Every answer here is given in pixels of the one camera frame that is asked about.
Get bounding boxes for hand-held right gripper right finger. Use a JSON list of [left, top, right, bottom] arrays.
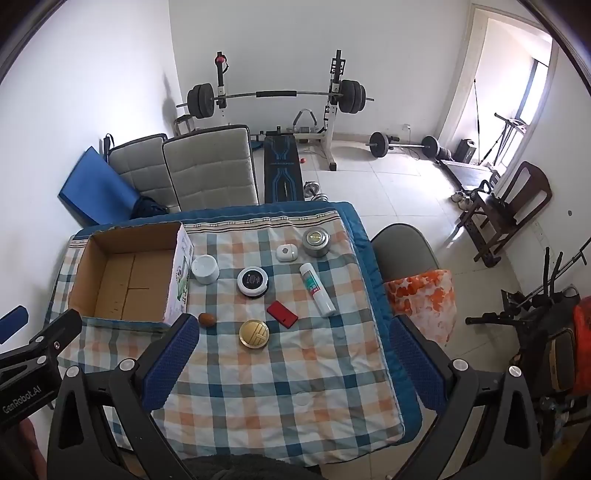
[[389, 314, 555, 480]]

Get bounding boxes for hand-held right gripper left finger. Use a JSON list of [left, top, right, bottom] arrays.
[[46, 313, 201, 480]]

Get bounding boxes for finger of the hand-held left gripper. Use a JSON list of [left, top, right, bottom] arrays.
[[0, 308, 84, 371], [0, 306, 30, 345]]

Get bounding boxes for cardboard box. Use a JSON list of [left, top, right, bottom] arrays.
[[68, 222, 195, 329]]

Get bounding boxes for gold round tin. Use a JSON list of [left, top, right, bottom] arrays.
[[239, 319, 270, 349]]

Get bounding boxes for black and white round tin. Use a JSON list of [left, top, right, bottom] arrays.
[[237, 267, 271, 298]]

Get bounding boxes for red box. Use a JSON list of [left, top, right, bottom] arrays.
[[266, 300, 299, 329]]

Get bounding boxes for white tube bottle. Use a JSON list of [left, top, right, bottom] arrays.
[[299, 263, 335, 317]]

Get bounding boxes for silver round tin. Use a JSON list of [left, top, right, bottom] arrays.
[[302, 228, 331, 257]]

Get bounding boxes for person's left forearm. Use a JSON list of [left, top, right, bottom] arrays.
[[0, 418, 49, 480]]

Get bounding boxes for white round jar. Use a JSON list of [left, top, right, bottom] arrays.
[[191, 255, 221, 284]]

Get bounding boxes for checkered blanket with blue border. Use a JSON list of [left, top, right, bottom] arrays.
[[46, 200, 423, 464]]

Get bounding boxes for grey folding chair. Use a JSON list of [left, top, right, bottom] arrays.
[[370, 223, 441, 287]]

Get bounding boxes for blue exercise mat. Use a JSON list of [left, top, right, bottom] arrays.
[[58, 146, 144, 227]]

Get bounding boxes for dark blue cloth bundle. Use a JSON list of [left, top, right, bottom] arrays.
[[131, 196, 170, 220]]

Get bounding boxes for orange bag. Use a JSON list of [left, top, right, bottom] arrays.
[[573, 298, 591, 343]]

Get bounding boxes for dark wooden chair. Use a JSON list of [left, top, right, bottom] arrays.
[[455, 161, 553, 267]]

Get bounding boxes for beige cushioned chair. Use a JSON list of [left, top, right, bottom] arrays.
[[163, 124, 260, 213]]

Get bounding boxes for dark wooden plank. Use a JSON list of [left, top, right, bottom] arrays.
[[438, 159, 500, 190]]

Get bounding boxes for chrome dumbbells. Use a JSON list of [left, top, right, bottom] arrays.
[[302, 182, 331, 202]]

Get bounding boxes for black speaker box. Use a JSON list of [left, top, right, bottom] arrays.
[[455, 139, 479, 164]]

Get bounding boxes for short barbell with black plates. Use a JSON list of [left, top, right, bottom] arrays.
[[369, 131, 439, 160]]

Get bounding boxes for black and blue weight bench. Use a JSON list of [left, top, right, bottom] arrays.
[[263, 134, 306, 204]]

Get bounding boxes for white barbell rack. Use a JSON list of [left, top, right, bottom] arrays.
[[212, 48, 352, 172]]

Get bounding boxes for black folding stand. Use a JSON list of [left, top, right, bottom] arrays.
[[480, 113, 530, 165]]

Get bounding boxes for long barbell with black plates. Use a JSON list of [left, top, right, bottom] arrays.
[[175, 79, 376, 119]]

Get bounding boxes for grey cushioned chair dark frame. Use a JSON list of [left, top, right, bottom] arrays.
[[107, 134, 181, 213]]

